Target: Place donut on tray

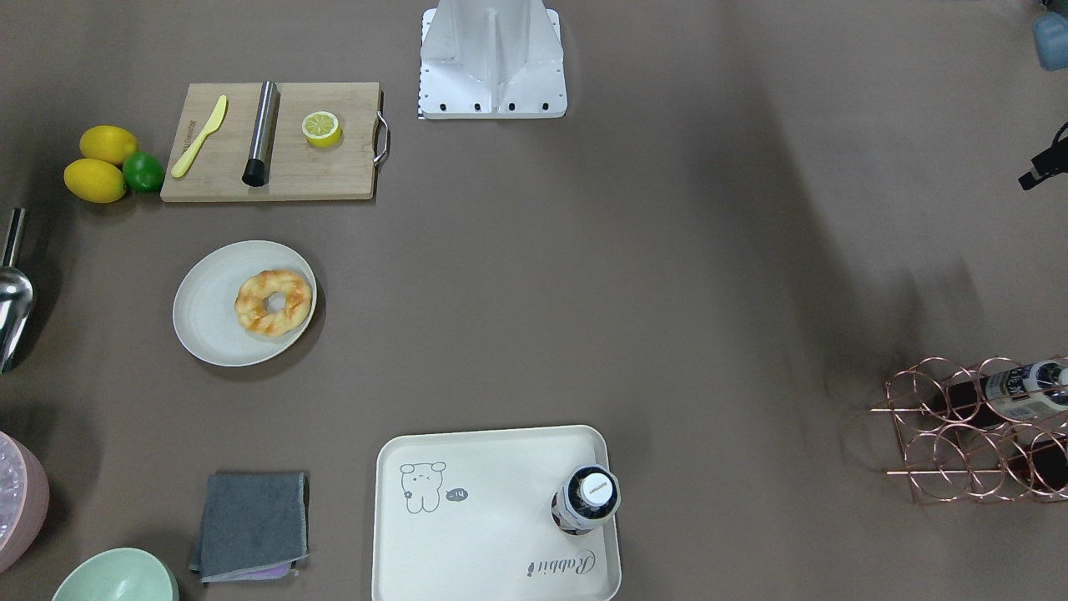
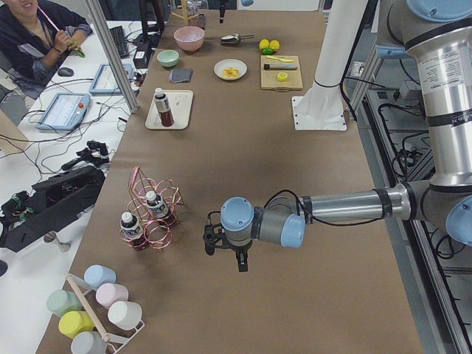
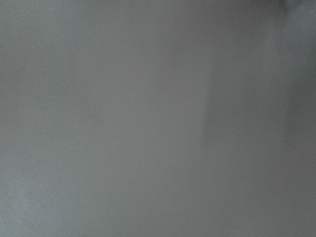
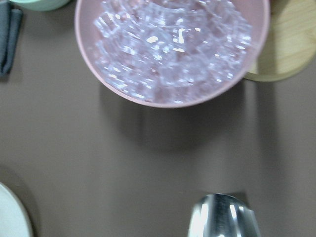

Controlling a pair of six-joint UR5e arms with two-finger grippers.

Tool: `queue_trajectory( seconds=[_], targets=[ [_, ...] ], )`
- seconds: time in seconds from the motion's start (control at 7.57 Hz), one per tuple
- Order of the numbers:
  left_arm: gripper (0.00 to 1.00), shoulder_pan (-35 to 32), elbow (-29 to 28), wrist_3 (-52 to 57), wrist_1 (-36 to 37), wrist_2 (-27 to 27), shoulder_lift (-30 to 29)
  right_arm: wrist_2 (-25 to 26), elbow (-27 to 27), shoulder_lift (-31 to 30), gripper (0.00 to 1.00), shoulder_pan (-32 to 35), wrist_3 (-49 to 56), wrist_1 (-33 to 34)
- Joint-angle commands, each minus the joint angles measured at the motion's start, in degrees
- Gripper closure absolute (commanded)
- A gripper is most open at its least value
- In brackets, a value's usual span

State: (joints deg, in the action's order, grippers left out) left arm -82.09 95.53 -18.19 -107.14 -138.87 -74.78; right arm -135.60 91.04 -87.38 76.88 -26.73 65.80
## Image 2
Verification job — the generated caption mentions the upper bottle in rack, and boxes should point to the upper bottle in rack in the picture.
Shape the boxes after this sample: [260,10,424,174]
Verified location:
[145,190,175,226]

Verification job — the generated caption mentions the near teach pendant tablet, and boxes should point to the near teach pendant tablet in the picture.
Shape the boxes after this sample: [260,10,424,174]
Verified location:
[36,93,91,131]

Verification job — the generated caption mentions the grey cup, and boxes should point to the grey cup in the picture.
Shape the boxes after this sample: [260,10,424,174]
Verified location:
[71,331,107,354]

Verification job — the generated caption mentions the cream rabbit tray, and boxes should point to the cream rabbit tray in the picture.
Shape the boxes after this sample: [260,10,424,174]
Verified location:
[145,90,194,130]

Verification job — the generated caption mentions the black keyboard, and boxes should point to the black keyboard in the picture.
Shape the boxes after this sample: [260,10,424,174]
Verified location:
[109,26,129,58]

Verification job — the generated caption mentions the green cup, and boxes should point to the green cup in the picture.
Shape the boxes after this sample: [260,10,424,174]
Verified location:
[46,290,83,317]

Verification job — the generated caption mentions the lower bottle in rack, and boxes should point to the lower bottle in rack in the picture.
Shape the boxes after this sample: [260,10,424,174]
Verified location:
[120,212,148,251]

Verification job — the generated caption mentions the seated person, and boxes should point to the seated person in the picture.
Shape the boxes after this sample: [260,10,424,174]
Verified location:
[1,1,92,99]

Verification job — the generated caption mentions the white cup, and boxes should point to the white cup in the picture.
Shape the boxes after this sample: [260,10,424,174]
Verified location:
[108,301,142,330]

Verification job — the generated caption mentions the grey folded cloth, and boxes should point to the grey folded cloth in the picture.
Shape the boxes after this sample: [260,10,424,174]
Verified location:
[169,69,193,83]

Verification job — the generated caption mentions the yellow cup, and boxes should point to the yellow cup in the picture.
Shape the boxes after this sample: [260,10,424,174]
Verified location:
[58,310,95,339]

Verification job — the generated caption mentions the green lime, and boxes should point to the green lime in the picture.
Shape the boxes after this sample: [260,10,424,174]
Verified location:
[261,47,274,55]

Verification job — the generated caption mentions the whole lemon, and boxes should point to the whole lemon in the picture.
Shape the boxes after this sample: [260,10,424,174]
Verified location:
[259,38,270,51]
[269,40,280,52]

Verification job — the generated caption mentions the white round plate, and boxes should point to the white round plate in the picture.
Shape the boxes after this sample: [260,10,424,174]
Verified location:
[213,59,247,81]

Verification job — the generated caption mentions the steel cylinder black cap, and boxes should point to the steel cylinder black cap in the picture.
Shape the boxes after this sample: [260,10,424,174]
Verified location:
[263,63,299,70]

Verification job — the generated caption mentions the green bowl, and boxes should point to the green bowl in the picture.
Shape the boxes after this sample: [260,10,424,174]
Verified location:
[156,49,180,68]

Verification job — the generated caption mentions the lower whole lemon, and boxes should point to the lower whole lemon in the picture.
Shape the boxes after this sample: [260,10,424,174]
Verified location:
[269,40,280,52]

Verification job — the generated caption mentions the aluminium frame post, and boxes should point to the aluminium frame post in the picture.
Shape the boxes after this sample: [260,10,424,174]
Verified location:
[85,0,138,114]

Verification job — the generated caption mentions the upper whole lemon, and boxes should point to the upper whole lemon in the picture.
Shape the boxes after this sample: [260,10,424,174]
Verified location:
[259,38,270,51]

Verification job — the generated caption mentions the braided glazed donut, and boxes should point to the braided glazed donut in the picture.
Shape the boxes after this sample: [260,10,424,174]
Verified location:
[222,67,240,80]

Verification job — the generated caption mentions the yellow plastic knife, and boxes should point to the yellow plastic knife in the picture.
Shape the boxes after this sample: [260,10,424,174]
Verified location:
[265,55,294,63]

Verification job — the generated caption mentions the white wooden cup rack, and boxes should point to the white wooden cup rack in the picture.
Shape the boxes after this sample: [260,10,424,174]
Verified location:
[65,272,145,353]

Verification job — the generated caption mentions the blue cup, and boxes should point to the blue cup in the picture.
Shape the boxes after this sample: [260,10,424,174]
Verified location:
[84,264,117,290]

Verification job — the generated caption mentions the bamboo cutting board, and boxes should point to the bamboo cutting board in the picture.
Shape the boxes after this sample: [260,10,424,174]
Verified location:
[260,55,303,91]

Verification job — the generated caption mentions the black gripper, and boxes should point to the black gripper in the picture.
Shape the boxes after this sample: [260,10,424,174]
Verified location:
[219,0,227,24]
[221,237,253,272]

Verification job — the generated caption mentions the pink cup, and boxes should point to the pink cup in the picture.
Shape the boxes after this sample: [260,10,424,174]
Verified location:
[95,283,129,309]

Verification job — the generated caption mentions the metal scoop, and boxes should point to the metal scoop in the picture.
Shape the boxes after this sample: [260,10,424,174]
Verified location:
[220,33,255,46]

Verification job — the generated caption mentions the black power adapter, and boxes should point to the black power adapter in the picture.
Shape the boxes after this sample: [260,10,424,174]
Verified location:
[133,42,153,69]

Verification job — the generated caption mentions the half lemon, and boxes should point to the half lemon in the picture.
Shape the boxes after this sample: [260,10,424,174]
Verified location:
[277,72,288,82]

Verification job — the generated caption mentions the far teach pendant tablet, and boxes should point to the far teach pendant tablet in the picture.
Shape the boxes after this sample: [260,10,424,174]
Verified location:
[88,63,121,95]

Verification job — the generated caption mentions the computer mouse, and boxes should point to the computer mouse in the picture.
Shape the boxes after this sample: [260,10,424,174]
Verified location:
[57,67,74,77]

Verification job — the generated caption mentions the teach pendant tablet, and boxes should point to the teach pendant tablet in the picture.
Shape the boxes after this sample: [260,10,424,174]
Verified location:
[88,63,121,95]
[36,93,91,131]

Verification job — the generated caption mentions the copper wire bottle rack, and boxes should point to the copper wire bottle rack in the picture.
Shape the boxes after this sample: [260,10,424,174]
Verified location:
[120,166,183,252]

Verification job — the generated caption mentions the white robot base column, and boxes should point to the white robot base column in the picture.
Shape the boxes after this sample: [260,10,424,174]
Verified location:
[292,0,368,131]

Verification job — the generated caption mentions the dark drink bottle on tray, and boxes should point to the dark drink bottle on tray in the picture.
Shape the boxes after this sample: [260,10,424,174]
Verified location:
[154,88,174,128]

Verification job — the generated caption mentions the pink bowl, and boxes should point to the pink bowl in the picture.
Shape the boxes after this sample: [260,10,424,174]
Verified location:
[173,26,205,52]

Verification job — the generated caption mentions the bottle in rack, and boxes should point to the bottle in rack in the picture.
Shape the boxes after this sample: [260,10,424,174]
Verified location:
[145,190,175,226]
[120,212,148,251]

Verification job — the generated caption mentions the black handheld controller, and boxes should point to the black handheld controller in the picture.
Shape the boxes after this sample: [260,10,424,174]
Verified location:
[61,140,110,171]

